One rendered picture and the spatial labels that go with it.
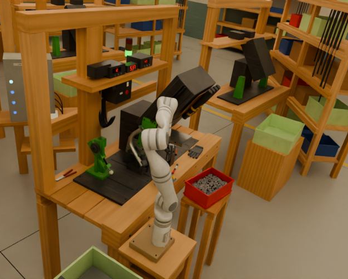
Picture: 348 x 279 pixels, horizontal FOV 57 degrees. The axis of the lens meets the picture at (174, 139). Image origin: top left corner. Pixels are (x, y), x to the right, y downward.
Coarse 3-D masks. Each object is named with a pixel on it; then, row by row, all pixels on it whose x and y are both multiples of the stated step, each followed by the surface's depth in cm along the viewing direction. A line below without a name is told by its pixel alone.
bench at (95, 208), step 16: (176, 128) 303; (112, 144) 262; (48, 192) 200; (64, 192) 202; (80, 192) 204; (48, 208) 207; (80, 208) 191; (96, 208) 193; (112, 208) 195; (48, 224) 213; (96, 224) 184; (48, 240) 219; (48, 256) 227; (112, 256) 187; (48, 272) 236
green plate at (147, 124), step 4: (144, 120) 223; (148, 120) 222; (152, 120) 220; (144, 124) 223; (148, 124) 222; (152, 124) 220; (156, 124) 219; (144, 128) 224; (148, 128) 222; (140, 132) 226; (140, 136) 226; (140, 140) 227; (140, 144) 227
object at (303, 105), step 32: (288, 0) 517; (320, 0) 406; (288, 32) 493; (320, 32) 420; (288, 64) 483; (320, 64) 393; (288, 96) 483; (320, 96) 387; (320, 128) 390; (320, 160) 414
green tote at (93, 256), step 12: (84, 252) 153; (96, 252) 156; (72, 264) 146; (84, 264) 155; (96, 264) 160; (108, 264) 154; (120, 264) 150; (72, 276) 149; (120, 276) 152; (132, 276) 147
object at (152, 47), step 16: (112, 0) 652; (128, 0) 671; (144, 0) 703; (160, 0) 744; (112, 32) 686; (128, 32) 707; (144, 32) 738; (160, 32) 775; (176, 32) 824; (112, 48) 739; (144, 48) 807; (160, 48) 813; (176, 48) 866
